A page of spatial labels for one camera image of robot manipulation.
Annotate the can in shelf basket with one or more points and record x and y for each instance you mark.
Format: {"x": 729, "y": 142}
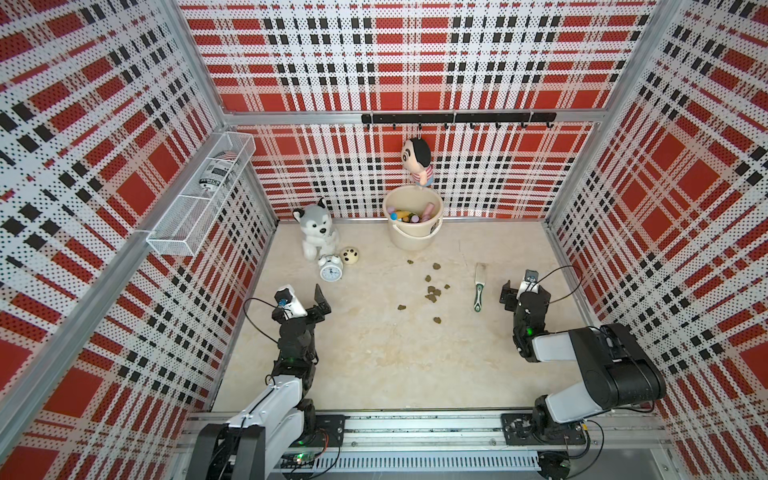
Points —
{"x": 217, "y": 171}

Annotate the panda face squishy ball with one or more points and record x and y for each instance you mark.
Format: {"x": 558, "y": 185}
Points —
{"x": 350, "y": 255}

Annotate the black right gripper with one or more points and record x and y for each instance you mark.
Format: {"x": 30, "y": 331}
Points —
{"x": 508, "y": 296}

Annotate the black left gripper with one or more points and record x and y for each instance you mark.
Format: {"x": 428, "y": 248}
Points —
{"x": 322, "y": 305}

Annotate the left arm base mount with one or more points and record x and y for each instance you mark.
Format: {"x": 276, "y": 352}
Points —
{"x": 320, "y": 429}

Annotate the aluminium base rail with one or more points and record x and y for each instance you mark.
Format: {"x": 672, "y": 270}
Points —
{"x": 463, "y": 441}

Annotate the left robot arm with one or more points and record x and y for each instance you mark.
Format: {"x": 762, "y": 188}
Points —
{"x": 252, "y": 442}

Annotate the white alarm clock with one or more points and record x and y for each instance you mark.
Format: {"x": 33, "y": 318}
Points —
{"x": 330, "y": 268}

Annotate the black hook rail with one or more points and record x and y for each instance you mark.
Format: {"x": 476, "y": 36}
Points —
{"x": 522, "y": 118}

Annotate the green circuit board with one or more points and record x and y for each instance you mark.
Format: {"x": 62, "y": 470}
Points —
{"x": 298, "y": 461}

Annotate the doll with black hat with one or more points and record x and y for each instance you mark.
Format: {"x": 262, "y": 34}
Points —
{"x": 416, "y": 157}

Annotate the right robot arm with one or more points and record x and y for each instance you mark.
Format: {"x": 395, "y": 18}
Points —
{"x": 615, "y": 371}

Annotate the white brush green handle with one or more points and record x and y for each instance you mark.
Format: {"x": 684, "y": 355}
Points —
{"x": 479, "y": 285}

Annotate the beige plastic bucket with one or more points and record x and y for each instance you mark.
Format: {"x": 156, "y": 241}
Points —
{"x": 414, "y": 198}

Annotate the grey white husky plush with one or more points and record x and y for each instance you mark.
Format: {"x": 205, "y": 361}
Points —
{"x": 316, "y": 224}

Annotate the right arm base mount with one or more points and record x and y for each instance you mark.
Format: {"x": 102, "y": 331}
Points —
{"x": 531, "y": 429}

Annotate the purple square trowel pink handle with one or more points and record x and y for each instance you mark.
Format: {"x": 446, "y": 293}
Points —
{"x": 427, "y": 212}

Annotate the green trowel yellow handle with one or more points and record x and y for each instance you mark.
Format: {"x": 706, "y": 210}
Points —
{"x": 401, "y": 215}

